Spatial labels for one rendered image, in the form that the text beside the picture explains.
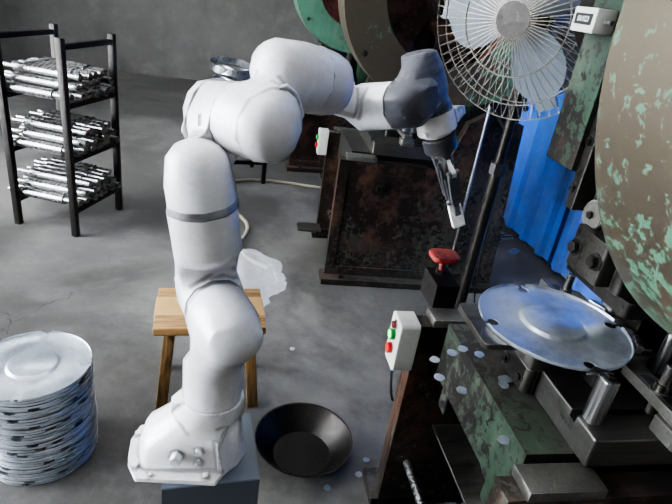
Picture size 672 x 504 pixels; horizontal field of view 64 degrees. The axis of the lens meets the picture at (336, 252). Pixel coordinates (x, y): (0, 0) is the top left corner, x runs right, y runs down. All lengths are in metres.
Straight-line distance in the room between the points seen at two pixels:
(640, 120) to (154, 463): 0.95
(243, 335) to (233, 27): 6.70
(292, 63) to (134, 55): 6.76
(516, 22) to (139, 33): 6.23
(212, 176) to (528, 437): 0.70
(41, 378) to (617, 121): 1.44
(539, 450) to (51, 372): 1.21
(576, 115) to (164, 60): 6.71
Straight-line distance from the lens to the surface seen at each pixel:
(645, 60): 0.56
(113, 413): 1.93
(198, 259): 0.85
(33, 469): 1.74
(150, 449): 1.10
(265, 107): 0.77
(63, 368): 1.65
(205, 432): 1.06
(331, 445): 1.81
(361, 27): 2.16
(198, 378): 0.99
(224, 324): 0.85
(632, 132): 0.57
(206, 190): 0.80
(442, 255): 1.34
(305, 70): 0.86
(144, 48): 7.54
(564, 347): 1.07
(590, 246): 1.07
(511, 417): 1.09
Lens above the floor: 1.31
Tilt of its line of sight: 26 degrees down
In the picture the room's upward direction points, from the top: 9 degrees clockwise
